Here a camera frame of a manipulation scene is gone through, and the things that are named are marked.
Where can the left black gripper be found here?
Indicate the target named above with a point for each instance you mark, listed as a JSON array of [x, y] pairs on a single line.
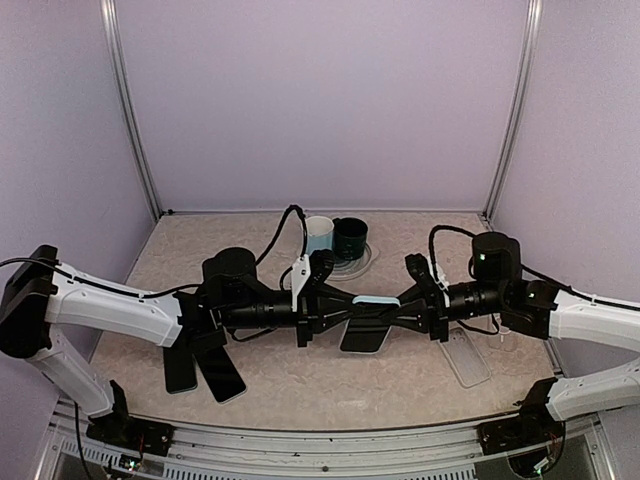
[[309, 315]]

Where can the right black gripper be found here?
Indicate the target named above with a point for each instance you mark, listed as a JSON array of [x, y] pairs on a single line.
[[432, 313]]

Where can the black phone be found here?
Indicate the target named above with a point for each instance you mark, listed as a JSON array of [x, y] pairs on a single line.
[[221, 375], [179, 371]]

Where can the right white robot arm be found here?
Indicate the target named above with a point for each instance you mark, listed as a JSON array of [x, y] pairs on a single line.
[[539, 307]]

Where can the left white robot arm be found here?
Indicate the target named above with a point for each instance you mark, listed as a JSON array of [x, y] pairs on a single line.
[[189, 323]]

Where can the clear magsafe phone case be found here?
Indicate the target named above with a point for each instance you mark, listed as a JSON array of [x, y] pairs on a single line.
[[506, 342]]

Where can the clear round plate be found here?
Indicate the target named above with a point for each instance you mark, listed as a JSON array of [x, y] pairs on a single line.
[[346, 270]]

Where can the dark green mug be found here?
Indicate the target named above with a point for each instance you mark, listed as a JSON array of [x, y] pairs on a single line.
[[349, 238]]

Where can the light blue white mug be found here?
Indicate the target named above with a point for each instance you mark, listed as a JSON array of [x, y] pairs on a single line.
[[320, 231]]

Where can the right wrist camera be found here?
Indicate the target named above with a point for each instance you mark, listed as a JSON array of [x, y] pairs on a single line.
[[420, 271]]

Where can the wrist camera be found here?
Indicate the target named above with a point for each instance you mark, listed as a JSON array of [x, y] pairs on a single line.
[[308, 272], [420, 271]]

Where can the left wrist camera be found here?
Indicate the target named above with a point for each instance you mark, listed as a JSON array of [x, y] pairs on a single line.
[[308, 272]]

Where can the aluminium front rail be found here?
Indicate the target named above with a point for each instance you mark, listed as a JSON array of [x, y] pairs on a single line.
[[446, 451]]

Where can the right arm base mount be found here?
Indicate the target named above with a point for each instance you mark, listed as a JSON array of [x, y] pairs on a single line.
[[527, 428]]

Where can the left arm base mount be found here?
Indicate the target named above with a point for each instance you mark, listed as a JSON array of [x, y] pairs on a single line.
[[145, 437]]

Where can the right aluminium corner post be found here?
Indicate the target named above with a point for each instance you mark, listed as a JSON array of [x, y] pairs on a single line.
[[518, 102]]

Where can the aluminium corner post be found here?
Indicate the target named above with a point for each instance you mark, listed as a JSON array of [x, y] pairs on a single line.
[[111, 27], [518, 102]]

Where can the left aluminium corner post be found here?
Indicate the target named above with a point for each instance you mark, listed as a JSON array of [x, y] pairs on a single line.
[[111, 27]]

